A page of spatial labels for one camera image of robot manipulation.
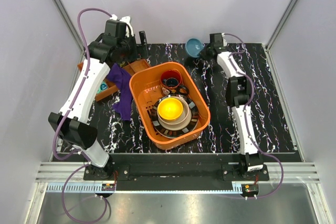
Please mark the aluminium frame rail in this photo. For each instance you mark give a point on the aluminium frame rail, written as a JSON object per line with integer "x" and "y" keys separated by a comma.
{"x": 70, "y": 25}

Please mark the orange plastic dish bin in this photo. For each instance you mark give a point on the orange plastic dish bin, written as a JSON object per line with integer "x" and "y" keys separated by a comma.
{"x": 145, "y": 88}

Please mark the mint green sock bundle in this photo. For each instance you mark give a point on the mint green sock bundle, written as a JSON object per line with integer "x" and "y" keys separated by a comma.
{"x": 102, "y": 88}

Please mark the black striped cream plate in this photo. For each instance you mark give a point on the black striped cream plate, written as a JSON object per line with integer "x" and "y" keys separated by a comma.
{"x": 185, "y": 129}

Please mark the teal blue ceramic bowl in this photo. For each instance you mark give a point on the teal blue ceramic bowl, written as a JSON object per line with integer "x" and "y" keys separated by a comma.
{"x": 193, "y": 47}

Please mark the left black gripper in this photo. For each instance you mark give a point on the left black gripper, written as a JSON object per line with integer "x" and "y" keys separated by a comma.
{"x": 134, "y": 55}

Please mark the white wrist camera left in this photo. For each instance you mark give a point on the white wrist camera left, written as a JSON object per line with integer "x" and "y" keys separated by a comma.
{"x": 127, "y": 20}

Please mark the beige grey ceramic bowl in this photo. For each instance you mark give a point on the beige grey ceramic bowl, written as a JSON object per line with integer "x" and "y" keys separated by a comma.
{"x": 181, "y": 121}

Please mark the dark blue small cup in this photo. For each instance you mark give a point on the dark blue small cup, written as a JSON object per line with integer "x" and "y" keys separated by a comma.
{"x": 171, "y": 82}

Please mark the yellow orange small bowl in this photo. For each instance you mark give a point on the yellow orange small bowl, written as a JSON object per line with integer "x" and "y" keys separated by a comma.
{"x": 170, "y": 109}

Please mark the purple cloth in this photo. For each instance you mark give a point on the purple cloth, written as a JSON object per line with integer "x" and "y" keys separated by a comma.
{"x": 121, "y": 79}

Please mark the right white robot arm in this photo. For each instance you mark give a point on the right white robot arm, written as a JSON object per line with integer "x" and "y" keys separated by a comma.
{"x": 239, "y": 95}

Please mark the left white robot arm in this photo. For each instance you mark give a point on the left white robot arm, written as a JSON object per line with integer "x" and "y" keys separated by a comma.
{"x": 117, "y": 44}

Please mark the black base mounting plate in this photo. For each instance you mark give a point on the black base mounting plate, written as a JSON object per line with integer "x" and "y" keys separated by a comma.
{"x": 175, "y": 172}

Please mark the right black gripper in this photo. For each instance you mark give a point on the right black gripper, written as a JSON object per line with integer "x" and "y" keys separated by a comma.
{"x": 202, "y": 54}

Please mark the black skull mug red inside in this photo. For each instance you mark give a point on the black skull mug red inside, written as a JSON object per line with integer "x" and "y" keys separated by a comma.
{"x": 180, "y": 89}

